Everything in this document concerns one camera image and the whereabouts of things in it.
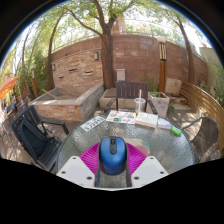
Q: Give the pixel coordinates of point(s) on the small white blue book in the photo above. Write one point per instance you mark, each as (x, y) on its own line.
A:
(164, 123)

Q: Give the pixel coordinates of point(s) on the orange parasol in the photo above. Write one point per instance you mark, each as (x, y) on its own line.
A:
(7, 86)

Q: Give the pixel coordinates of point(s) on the beige stone slab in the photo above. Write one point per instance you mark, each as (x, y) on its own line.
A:
(173, 86)

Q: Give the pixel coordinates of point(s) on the black slatted chair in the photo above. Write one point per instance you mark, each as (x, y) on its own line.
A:
(36, 140)

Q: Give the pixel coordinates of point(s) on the slim dark tree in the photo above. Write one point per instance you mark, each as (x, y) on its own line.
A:
(189, 56)

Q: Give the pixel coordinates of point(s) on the green marker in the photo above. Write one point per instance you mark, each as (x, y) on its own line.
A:
(176, 131)

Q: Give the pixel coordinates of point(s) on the dark wooden slatted chair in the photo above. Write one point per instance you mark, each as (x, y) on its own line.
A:
(130, 91)

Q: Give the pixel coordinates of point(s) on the clear plastic cup with straw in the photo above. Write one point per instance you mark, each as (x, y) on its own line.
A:
(140, 106)

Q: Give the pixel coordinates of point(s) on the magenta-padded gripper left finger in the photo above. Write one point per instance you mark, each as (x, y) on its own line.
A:
(75, 170)

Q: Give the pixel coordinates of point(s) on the thick forked tree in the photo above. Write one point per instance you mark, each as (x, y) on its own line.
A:
(107, 56)

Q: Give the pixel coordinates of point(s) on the red floral mouse pad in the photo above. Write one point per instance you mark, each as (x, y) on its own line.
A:
(141, 146)

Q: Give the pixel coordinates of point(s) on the black wall lamp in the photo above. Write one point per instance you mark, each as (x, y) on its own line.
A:
(53, 67)
(96, 55)

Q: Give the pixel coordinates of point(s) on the white licence plate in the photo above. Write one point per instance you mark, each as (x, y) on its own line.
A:
(92, 123)

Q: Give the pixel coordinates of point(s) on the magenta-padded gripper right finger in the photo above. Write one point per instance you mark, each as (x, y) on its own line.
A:
(150, 170)

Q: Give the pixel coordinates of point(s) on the colourful sticker sheet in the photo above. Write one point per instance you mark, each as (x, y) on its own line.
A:
(120, 117)

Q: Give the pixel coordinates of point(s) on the white wall utility box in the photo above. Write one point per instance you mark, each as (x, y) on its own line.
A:
(120, 74)

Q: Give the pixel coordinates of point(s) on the curved wooden slat fence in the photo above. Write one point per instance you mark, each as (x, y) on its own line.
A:
(203, 103)

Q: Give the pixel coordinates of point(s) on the leaning thin tree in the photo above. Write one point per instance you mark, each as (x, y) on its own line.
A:
(50, 60)

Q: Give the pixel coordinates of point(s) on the brown wicker chair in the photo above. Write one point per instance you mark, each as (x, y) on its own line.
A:
(205, 136)

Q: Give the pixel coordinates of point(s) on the wooden garden lamp post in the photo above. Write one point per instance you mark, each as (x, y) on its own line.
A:
(162, 66)

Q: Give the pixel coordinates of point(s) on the raised stone garden bed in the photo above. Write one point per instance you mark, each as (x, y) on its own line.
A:
(66, 108)

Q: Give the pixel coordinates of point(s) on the low concrete block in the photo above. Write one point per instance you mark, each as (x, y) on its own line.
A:
(107, 98)

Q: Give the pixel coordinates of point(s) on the white open book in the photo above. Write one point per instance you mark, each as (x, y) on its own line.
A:
(146, 120)

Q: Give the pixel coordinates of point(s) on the white planter box with plants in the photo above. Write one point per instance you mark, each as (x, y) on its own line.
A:
(160, 105)

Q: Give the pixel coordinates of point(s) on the blue computer mouse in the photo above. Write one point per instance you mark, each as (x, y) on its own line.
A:
(113, 155)

